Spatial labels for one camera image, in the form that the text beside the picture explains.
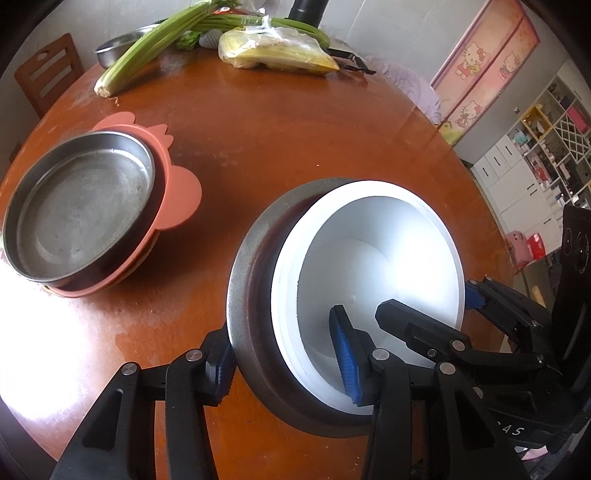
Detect long green vegetable stalks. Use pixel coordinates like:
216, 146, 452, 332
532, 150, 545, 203
191, 13, 331, 47

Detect white storage cabinet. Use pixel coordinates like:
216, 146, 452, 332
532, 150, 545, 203
471, 60, 591, 245

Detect celery bunch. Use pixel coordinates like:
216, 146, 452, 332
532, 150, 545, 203
94, 0, 232, 97

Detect red bag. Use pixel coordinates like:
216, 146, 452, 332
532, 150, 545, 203
526, 233, 549, 260

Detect wooden slat-back chair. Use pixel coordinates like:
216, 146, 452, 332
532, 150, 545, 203
14, 33, 85, 118

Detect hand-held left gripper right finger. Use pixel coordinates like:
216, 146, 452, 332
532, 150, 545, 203
329, 305, 529, 480

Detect pink cartoon cat wardrobe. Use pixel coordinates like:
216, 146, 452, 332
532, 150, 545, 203
430, 0, 541, 146

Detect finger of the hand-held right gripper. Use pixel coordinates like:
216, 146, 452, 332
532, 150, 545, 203
464, 276, 555, 352
375, 299, 546, 384

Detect black thermos flask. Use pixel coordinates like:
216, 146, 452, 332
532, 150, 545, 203
288, 0, 329, 23

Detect plastic bag of corn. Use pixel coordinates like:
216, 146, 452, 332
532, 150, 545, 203
218, 16, 340, 75

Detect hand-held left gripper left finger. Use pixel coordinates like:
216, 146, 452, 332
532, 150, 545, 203
50, 323, 238, 480

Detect pink toy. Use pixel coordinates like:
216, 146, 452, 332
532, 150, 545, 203
505, 231, 532, 265

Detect round steel plate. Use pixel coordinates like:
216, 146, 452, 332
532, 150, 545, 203
2, 130, 157, 282

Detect steel basin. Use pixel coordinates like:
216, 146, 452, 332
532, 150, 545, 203
95, 25, 167, 69

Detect steel bowl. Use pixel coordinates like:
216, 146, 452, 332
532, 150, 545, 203
226, 178, 465, 437

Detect black tongs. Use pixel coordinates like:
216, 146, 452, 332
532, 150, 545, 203
330, 47, 377, 75

